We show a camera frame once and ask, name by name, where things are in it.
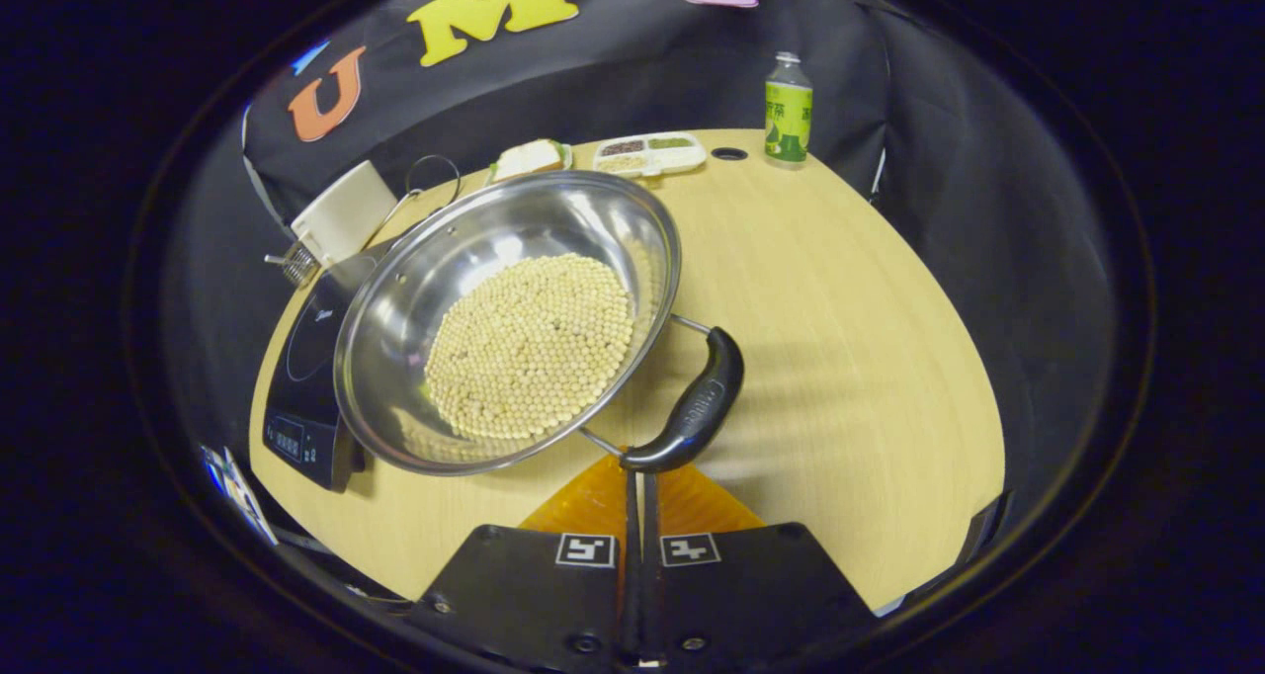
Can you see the black backdrop cloth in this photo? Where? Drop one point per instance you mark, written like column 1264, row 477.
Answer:
column 613, row 81

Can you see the white divided tray with beans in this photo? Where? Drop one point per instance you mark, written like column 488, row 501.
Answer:
column 649, row 153

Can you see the stainless steel pot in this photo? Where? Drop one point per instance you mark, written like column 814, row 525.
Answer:
column 445, row 259

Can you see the black table grommet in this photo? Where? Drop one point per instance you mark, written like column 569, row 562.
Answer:
column 729, row 153

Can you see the green label bottle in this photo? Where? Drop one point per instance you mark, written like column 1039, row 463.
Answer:
column 788, row 111

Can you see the pile of soybeans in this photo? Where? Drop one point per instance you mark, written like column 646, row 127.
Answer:
column 534, row 348

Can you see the black induction cooktop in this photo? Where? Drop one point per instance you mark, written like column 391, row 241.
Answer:
column 306, row 407

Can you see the white toaster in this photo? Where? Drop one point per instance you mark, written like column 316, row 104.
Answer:
column 346, row 214

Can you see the sandwich on plate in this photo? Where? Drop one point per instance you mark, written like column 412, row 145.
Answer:
column 529, row 158

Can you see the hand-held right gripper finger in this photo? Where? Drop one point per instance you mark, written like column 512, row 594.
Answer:
column 650, row 555
column 631, row 555

